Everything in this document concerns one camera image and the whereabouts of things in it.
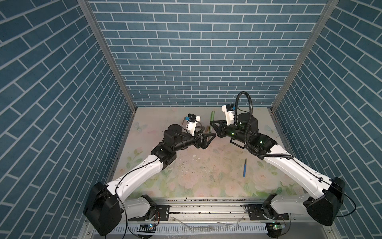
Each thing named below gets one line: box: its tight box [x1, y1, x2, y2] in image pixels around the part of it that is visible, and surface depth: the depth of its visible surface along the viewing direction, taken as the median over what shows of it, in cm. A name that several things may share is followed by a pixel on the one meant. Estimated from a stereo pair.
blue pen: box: [242, 158, 248, 178], surface depth 91 cm
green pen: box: [208, 110, 215, 133], surface depth 71 cm
